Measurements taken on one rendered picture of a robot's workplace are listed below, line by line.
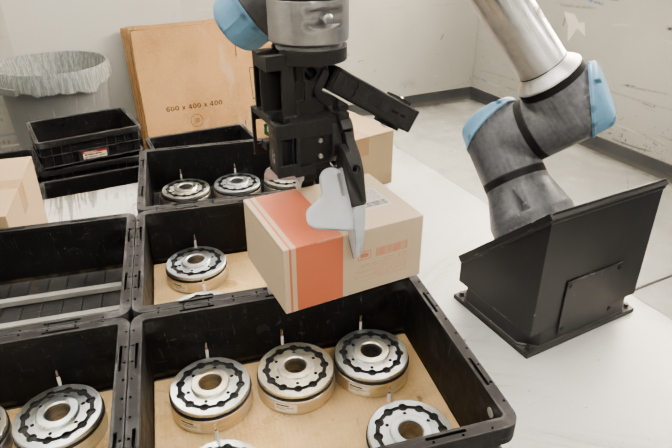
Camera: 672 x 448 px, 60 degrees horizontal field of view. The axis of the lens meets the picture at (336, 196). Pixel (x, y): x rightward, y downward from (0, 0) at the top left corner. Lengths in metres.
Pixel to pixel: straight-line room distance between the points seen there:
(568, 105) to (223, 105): 2.89
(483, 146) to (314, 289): 0.57
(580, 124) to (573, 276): 0.26
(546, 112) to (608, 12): 2.96
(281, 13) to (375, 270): 0.28
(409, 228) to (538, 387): 0.51
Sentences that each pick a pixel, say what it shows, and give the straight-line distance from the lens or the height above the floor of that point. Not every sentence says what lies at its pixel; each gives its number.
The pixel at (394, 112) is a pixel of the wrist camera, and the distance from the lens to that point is 0.60.
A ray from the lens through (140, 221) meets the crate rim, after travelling 1.04.
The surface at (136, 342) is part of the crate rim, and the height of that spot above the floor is 0.93.
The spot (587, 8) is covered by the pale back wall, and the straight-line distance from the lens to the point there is 4.08.
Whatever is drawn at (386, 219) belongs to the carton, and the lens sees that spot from 0.61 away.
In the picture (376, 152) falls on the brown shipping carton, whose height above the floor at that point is 0.81.
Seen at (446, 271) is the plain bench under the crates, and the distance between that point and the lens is 1.29.
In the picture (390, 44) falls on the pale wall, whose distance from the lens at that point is 4.39.
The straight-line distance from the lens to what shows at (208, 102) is 3.69.
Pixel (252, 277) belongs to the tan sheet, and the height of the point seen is 0.83.
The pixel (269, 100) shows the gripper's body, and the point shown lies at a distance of 0.56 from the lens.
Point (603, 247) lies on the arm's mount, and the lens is 1.10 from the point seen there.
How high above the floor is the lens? 1.41
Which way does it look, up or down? 27 degrees down
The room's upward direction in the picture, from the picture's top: straight up
